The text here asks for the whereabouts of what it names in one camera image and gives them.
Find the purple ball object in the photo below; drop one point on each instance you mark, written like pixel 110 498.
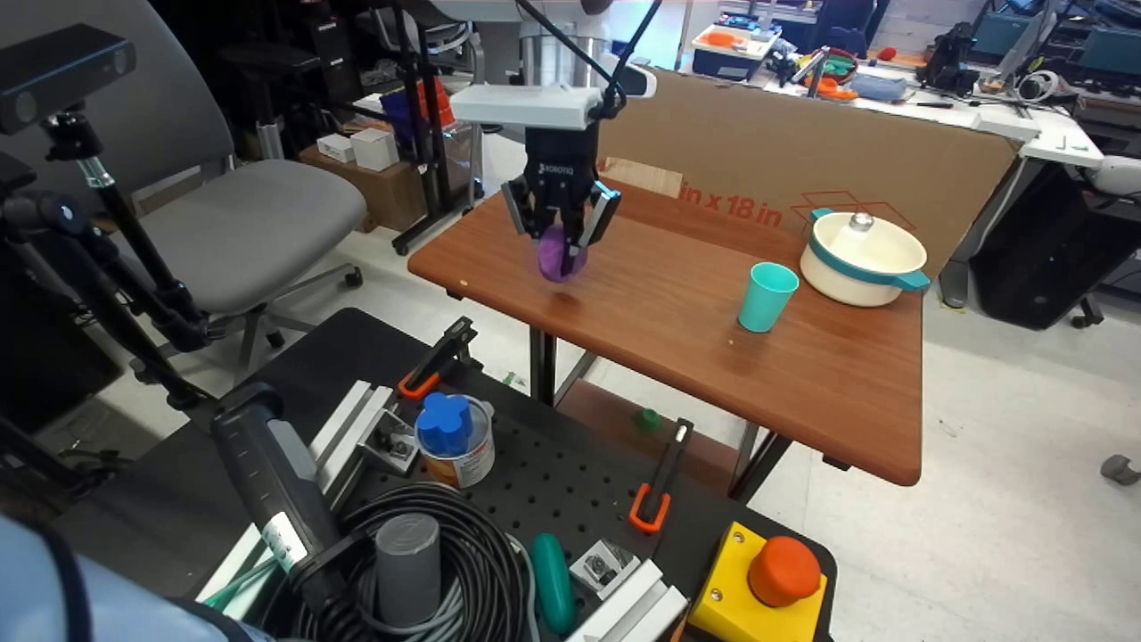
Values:
pixel 552 256

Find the grey cylinder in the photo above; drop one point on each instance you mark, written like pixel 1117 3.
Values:
pixel 408 569

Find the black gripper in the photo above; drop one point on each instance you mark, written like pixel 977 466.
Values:
pixel 562 183

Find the grey office chair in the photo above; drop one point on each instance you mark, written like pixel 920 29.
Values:
pixel 238 233

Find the cardboard box on floor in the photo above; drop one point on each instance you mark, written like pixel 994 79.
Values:
pixel 398 189

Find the teal plastic cup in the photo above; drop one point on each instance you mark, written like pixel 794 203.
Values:
pixel 769 293

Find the black orange clamp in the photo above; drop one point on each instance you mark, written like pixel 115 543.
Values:
pixel 452 347
pixel 653 501

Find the yellow box red emergency button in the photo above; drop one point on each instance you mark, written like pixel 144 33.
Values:
pixel 762 588

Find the black camera on tripod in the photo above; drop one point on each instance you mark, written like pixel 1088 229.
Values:
pixel 43 82

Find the black orange clamp right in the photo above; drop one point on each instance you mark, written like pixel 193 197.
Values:
pixel 653 501

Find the white background desk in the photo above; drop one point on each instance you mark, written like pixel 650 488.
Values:
pixel 762 60

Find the brown cardboard board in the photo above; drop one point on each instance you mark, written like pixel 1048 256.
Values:
pixel 763 159

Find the blue cap white container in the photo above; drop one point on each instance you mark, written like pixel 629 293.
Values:
pixel 454 436

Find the white pot with teal rim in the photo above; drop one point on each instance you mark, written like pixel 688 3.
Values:
pixel 863 261

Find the black orange clamp left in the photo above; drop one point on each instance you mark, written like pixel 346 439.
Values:
pixel 452 347

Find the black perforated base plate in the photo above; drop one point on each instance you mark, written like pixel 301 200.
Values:
pixel 171 513

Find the teal handled tool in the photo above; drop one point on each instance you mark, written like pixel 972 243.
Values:
pixel 555 586

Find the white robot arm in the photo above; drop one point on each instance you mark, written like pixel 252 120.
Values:
pixel 555 105

